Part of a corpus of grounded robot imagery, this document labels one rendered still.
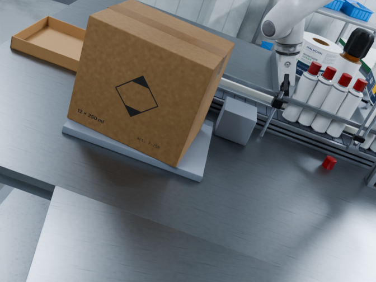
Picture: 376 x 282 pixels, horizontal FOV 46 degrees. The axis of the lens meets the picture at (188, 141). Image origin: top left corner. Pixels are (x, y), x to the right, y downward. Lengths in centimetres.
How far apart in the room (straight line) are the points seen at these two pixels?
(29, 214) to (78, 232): 91
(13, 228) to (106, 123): 74
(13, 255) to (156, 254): 83
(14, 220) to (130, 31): 96
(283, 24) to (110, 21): 50
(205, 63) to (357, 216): 61
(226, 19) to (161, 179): 341
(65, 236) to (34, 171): 19
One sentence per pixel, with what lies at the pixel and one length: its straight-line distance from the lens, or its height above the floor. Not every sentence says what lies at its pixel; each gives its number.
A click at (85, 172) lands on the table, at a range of 102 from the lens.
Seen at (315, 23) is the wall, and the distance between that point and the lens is 487.
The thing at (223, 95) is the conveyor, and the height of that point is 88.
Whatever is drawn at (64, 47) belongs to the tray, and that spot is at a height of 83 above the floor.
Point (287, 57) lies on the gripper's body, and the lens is 140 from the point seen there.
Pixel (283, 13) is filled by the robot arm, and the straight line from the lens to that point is 129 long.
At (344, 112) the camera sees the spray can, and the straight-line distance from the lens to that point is 151.
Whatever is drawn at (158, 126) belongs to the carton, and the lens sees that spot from 105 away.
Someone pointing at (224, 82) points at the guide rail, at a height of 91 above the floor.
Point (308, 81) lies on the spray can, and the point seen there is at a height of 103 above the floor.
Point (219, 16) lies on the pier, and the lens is 436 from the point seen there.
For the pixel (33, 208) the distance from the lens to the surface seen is 180.
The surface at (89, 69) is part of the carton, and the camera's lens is 107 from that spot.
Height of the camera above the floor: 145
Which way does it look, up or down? 30 degrees down
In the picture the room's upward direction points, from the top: 21 degrees clockwise
